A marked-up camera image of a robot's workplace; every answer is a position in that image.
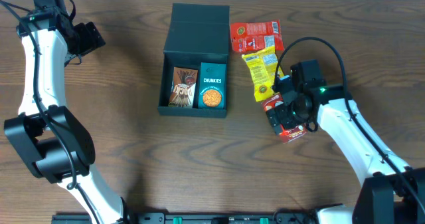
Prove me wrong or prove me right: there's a red Hello Panda box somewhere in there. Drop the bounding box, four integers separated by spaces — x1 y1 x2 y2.
261 93 307 143

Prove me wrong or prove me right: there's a teal Chunkies cookie box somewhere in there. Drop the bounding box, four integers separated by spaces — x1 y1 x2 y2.
198 62 226 109

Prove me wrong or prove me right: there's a brown Pocky box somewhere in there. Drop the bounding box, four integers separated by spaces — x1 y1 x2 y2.
168 67 198 108

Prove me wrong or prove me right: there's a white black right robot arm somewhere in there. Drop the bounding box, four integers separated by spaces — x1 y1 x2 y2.
266 60 424 223

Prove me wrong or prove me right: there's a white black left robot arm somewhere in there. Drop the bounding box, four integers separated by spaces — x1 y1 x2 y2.
4 0 135 223

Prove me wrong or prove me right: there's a yellow snack packet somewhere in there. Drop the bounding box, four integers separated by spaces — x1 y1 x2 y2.
242 45 284 102

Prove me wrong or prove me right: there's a red snack packet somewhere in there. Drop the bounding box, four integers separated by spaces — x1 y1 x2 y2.
230 20 284 53

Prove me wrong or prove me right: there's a dark green open box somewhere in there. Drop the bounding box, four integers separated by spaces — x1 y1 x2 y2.
157 3 230 118

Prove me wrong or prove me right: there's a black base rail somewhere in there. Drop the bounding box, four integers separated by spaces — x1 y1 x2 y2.
51 211 353 224

